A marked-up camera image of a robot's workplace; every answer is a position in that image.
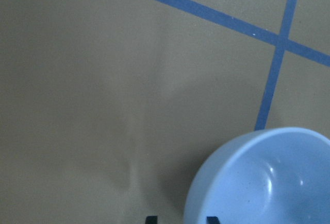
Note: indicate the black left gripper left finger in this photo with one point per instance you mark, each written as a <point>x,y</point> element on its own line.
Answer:
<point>151,220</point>

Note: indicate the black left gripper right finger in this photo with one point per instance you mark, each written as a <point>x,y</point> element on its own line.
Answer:
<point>212,220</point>

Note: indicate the blue bowl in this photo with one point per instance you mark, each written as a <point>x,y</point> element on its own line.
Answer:
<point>269,176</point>

